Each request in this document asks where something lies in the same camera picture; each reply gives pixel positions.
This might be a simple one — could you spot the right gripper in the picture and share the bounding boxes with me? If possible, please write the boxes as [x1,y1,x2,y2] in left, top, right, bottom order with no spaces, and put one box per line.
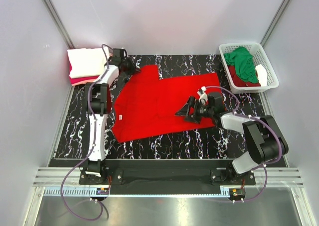
[175,96,214,124]

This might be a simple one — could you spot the bright red t-shirt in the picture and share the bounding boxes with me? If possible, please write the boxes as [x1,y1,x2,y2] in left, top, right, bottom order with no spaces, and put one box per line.
[112,65,220,143]

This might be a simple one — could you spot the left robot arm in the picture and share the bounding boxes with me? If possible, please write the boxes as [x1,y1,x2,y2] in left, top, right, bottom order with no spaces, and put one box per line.
[80,48,140,184]

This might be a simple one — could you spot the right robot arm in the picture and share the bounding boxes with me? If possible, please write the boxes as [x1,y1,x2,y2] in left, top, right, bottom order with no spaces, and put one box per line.
[176,90,289,185]

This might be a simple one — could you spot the black marble pattern mat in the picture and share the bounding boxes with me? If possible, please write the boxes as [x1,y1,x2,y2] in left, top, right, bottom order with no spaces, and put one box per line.
[51,54,279,160]

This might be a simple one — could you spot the dark red t-shirt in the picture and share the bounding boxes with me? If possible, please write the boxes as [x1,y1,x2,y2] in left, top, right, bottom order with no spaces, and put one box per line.
[228,66,261,87]

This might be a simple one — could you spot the magenta folded t-shirt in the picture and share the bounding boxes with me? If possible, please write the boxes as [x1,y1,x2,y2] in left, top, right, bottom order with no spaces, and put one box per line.
[69,64,99,86]

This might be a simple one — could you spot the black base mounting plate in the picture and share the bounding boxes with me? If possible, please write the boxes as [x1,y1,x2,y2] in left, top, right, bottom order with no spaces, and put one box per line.
[80,159,256,186]

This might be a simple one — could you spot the green t-shirt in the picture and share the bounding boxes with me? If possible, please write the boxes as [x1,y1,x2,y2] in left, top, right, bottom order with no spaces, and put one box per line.
[224,46,259,84]

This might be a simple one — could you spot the white cloth in basket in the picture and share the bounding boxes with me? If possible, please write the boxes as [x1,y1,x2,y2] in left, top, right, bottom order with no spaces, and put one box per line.
[255,64,268,87]

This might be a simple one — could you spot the white plastic basket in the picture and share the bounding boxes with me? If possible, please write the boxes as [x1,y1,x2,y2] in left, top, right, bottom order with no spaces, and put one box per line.
[219,42,279,94]

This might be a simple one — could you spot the right small circuit board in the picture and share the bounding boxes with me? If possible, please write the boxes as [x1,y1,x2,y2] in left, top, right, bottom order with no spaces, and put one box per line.
[231,189,245,197]

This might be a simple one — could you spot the small circuit board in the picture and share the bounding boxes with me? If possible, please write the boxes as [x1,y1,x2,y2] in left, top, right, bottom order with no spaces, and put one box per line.
[96,188,110,195]
[231,189,245,197]

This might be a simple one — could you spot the left small circuit board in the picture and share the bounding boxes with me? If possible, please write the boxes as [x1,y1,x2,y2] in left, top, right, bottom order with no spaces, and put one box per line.
[96,188,110,195]

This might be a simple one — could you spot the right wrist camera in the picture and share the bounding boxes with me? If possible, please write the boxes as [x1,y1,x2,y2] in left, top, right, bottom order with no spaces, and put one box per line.
[197,86,208,105]

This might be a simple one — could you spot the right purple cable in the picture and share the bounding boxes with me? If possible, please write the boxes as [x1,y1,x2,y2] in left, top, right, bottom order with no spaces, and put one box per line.
[204,86,285,203]

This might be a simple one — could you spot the purple cable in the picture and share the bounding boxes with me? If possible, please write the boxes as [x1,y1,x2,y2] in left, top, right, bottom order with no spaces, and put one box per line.
[61,44,110,222]
[204,86,285,203]

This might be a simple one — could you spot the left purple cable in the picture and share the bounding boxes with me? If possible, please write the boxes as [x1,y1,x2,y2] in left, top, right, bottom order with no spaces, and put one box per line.
[61,44,110,222]

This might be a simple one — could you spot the aluminium frame rail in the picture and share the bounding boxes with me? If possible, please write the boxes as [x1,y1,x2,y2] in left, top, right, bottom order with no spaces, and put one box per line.
[33,167,304,187]

